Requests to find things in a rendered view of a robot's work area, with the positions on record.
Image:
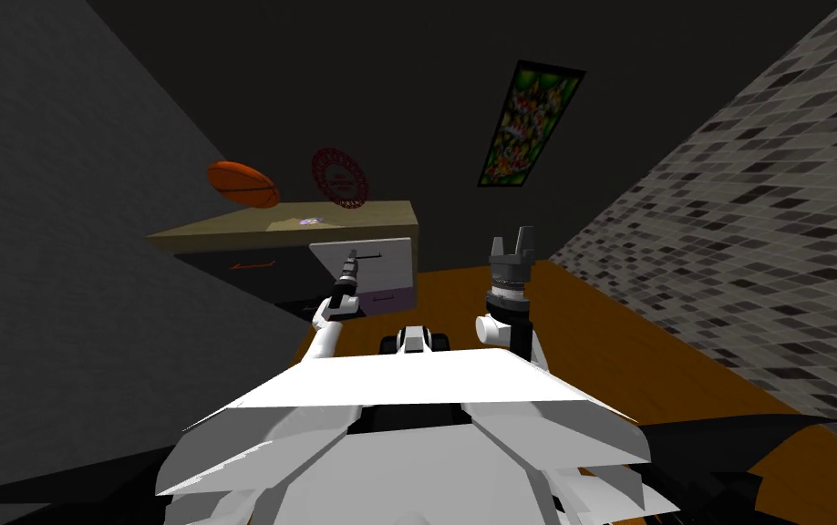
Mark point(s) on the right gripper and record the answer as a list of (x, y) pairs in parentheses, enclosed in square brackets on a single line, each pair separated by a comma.
[(511, 262)]

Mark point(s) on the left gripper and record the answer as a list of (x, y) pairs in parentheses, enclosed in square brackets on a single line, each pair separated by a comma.
[(349, 270)]

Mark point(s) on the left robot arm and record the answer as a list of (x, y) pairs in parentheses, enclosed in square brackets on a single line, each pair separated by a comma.
[(322, 337)]

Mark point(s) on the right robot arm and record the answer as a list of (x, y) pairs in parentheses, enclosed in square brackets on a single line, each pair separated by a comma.
[(515, 332)]

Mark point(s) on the pale grey drawer front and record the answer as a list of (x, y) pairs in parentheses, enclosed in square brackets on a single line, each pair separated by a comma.
[(393, 273)]

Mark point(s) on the small purple disc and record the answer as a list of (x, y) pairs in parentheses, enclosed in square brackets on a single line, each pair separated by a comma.
[(310, 221)]

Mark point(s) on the red round plate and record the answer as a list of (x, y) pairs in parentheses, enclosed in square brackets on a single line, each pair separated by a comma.
[(340, 178)]

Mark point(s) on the tan top drawer cupboard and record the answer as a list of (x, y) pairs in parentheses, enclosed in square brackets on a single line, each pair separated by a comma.
[(243, 235)]

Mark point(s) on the orange basketball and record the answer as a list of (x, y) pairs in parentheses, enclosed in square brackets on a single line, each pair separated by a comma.
[(243, 184)]

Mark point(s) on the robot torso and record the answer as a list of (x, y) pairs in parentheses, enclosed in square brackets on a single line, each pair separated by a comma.
[(418, 437)]

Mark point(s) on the green framed wall picture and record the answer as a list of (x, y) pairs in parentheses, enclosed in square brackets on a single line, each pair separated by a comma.
[(531, 124)]

